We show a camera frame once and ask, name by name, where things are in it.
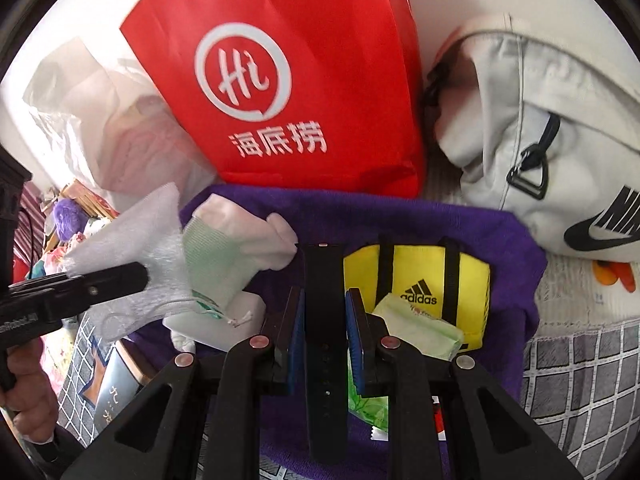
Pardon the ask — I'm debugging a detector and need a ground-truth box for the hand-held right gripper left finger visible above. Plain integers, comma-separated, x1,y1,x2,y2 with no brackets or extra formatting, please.
60,285,307,480

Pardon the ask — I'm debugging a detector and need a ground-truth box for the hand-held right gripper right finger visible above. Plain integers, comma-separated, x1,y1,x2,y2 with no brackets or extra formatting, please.
345,287,583,480

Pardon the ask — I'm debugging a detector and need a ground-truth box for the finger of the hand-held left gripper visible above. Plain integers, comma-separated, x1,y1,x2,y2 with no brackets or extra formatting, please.
45,261,151,311

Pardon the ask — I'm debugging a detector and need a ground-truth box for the black watch strap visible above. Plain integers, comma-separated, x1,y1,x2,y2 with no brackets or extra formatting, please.
302,242,351,463

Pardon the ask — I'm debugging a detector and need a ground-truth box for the clear plastic bag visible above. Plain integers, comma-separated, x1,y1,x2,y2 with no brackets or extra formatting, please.
62,181,193,333

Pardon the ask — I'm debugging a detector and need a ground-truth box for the green leaf print sachet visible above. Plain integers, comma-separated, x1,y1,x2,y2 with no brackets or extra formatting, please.
350,385,390,441

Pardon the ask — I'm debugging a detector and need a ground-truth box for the pale green soft packet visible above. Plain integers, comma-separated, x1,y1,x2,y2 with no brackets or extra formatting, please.
371,294,463,361

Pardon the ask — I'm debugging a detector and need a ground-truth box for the white foam block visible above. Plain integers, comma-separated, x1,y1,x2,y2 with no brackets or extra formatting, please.
162,291,267,356

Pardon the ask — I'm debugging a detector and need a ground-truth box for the green wet wipes pack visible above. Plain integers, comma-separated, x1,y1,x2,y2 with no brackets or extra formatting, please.
192,290,223,321

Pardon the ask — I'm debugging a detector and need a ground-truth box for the small yellow black bag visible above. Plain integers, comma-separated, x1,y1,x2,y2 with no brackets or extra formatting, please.
342,241,492,352

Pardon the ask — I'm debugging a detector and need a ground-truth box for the small red white packet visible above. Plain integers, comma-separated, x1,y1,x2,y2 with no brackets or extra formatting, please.
431,396,447,438

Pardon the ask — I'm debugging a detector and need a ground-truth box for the person's left forearm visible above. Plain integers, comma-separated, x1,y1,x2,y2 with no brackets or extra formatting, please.
15,425,96,480

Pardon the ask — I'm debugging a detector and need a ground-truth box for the person's left hand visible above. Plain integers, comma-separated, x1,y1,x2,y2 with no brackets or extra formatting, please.
0,337,61,443

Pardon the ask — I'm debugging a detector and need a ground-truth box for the purple plush toy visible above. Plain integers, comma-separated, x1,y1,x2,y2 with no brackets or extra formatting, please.
52,199,88,241

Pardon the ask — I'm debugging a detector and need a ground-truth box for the dark green tin box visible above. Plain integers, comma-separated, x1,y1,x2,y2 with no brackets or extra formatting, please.
87,340,156,436

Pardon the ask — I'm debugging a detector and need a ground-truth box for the white plastic shopping bag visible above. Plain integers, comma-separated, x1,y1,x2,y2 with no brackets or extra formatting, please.
22,35,221,221

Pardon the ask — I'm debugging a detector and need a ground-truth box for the purple towel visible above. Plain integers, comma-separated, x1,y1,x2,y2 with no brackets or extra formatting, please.
125,182,548,480

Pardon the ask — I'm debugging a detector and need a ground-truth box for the grey checkered star blanket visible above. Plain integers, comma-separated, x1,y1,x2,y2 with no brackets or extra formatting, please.
52,310,640,480

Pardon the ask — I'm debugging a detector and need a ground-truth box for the grey waist bag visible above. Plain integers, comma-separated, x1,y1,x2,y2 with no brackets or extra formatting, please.
422,12,640,266

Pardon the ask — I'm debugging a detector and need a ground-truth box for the red paper bag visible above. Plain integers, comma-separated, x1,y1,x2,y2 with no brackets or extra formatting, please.
119,0,426,198

